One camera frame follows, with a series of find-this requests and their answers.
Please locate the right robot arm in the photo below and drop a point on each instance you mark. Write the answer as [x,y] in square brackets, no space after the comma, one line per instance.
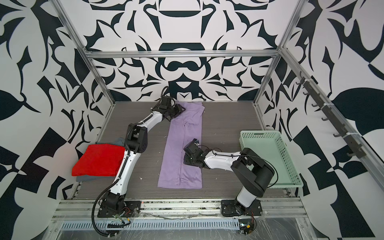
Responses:
[253,172]

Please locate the white slotted cable duct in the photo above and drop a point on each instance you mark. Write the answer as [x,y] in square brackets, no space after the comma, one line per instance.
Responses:
[186,224]

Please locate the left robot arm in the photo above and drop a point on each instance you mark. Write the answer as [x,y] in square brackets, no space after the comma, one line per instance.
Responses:
[112,199]

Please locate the grey folded t shirt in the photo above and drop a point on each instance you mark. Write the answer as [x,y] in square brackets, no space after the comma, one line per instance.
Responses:
[117,141]

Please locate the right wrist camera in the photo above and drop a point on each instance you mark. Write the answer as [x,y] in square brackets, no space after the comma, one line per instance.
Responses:
[196,142]

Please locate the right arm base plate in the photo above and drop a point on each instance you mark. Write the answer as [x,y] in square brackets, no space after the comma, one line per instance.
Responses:
[232,208]

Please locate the small electronics board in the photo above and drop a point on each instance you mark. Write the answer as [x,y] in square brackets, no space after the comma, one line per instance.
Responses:
[247,226]

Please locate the black hook rack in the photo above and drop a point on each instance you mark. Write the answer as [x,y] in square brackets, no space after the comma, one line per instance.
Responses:
[333,115]

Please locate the green plastic basket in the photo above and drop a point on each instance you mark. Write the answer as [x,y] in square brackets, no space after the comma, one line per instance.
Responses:
[270,146]

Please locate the red folded t shirt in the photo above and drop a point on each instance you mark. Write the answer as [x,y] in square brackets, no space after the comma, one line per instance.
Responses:
[99,163]

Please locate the aluminium mounting rail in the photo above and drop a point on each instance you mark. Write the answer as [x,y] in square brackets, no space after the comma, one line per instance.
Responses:
[184,209]

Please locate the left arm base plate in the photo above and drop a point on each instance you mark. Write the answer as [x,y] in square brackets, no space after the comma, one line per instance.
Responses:
[124,209]

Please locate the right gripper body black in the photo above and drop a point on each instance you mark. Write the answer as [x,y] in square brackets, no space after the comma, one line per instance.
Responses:
[189,161]

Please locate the purple t shirt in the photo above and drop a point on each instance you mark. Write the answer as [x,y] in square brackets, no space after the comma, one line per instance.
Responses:
[174,174]

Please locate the aluminium frame crossbar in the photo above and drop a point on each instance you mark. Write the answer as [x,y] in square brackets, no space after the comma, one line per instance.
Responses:
[181,54]

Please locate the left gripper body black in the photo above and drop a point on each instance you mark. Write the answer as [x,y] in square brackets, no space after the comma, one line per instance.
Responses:
[174,112]

